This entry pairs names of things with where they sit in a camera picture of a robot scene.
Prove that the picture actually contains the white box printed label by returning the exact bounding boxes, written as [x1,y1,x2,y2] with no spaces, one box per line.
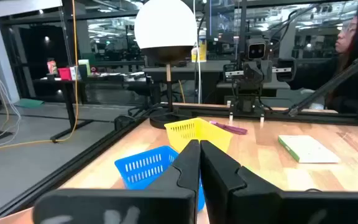
[277,134,342,164]

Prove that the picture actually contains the grey desk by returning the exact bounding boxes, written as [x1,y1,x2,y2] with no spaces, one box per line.
[143,60,291,105]

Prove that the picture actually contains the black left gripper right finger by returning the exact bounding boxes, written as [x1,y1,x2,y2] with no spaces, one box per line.
[200,139,358,224]

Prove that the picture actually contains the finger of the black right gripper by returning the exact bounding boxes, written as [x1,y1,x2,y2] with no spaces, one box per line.
[272,58,297,82]
[223,63,244,83]

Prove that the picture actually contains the small white box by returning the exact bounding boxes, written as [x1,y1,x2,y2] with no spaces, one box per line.
[69,65,80,81]

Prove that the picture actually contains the blue plastic basket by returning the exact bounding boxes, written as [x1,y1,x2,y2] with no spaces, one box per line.
[114,145,206,212]

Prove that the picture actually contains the pale green carton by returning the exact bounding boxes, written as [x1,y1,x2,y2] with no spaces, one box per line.
[78,58,91,77]

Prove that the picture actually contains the black side table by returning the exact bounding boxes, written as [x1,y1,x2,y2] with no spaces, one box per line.
[31,73,155,142]

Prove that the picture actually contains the yellow plastic basket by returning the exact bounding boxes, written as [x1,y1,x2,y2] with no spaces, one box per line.
[163,117,233,154]

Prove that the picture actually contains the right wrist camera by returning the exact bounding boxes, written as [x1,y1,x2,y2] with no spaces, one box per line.
[246,37,268,61]

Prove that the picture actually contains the white hanging cord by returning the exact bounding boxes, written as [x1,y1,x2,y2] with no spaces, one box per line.
[193,0,203,105]

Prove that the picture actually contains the white bottle yellow label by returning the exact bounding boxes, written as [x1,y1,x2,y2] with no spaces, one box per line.
[191,29,208,63]

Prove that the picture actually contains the black aluminium table frame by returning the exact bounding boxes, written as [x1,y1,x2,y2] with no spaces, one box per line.
[0,40,358,224]

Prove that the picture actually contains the orange packet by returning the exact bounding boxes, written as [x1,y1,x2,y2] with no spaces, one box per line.
[46,60,58,75]

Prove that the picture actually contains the green floor mat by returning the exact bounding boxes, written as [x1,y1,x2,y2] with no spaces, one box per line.
[13,98,45,110]

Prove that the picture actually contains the white globe table lamp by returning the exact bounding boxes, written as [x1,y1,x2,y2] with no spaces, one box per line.
[134,0,198,130]

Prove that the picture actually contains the yellow hanging cable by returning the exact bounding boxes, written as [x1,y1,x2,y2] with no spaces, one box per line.
[0,0,80,152]

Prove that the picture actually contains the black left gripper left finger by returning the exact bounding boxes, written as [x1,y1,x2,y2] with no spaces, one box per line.
[32,139,201,224]

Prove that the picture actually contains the pink item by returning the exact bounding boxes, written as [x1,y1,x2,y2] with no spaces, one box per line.
[209,120,249,136]

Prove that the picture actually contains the person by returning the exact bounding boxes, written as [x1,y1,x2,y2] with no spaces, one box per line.
[287,14,358,114]

